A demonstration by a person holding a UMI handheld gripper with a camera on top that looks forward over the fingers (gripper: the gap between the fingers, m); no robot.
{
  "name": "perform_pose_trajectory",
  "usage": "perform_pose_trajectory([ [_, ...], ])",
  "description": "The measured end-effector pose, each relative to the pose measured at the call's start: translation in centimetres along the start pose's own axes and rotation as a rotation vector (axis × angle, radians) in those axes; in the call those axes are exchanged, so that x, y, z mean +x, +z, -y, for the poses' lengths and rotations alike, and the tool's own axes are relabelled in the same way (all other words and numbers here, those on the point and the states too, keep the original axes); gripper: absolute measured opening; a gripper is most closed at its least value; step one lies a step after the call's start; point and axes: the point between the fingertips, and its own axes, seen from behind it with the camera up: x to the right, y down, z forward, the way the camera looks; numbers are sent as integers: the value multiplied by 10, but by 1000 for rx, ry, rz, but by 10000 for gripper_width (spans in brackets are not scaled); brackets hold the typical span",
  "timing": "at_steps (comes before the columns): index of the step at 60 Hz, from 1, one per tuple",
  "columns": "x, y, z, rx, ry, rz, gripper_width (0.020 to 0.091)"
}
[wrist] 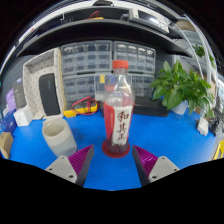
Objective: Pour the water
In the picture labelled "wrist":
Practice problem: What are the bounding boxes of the grey small-parts drawer cabinet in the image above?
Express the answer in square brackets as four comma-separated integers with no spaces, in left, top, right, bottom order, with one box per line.
[60,40,114,76]
[130,73,156,99]
[62,74,101,108]
[113,40,157,76]

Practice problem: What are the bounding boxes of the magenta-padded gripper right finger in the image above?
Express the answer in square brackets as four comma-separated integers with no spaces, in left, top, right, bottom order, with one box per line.
[131,144,180,187]

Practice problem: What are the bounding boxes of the clear red-capped drink bottle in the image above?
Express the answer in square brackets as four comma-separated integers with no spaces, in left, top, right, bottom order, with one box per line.
[101,59,136,155]

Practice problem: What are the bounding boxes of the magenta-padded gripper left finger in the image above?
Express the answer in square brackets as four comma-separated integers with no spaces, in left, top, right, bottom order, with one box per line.
[44,144,95,187]

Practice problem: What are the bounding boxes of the white wire shelf unit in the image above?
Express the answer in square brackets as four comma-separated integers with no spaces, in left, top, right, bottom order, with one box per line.
[173,19,224,111]

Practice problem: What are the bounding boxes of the black flat case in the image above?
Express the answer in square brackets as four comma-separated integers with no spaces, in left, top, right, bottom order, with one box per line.
[132,96,170,118]

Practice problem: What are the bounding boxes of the green potted plant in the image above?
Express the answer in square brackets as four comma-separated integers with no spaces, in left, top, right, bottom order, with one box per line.
[148,60,216,118]

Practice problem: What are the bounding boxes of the grey-white ceramic cup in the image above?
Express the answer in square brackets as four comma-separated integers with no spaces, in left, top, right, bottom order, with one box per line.
[41,117,78,158]

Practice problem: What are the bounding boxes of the small white adapter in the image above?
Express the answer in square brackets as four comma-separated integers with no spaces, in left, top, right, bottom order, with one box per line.
[196,116,210,137]

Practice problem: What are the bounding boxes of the white pegboard tray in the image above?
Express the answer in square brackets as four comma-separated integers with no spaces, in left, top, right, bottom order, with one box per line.
[22,47,67,120]

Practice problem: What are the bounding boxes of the dark grey upright box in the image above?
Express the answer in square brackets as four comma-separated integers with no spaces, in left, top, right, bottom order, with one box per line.
[12,77,28,110]

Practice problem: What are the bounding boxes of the clear organizer case colourful parts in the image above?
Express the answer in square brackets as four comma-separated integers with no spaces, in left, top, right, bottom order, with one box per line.
[94,73,111,102]

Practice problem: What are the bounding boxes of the black wall shelf unit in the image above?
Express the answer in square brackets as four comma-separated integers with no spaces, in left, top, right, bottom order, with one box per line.
[14,0,194,58]

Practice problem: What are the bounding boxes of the purple plastic bag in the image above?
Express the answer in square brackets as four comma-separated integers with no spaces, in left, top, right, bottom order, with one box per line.
[5,88,18,114]

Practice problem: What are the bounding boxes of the yellow multimeter red leads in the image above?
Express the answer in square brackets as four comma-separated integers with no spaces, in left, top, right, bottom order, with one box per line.
[63,95,100,118]

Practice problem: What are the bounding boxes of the black speaker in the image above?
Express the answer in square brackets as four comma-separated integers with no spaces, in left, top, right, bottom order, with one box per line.
[38,73,62,117]

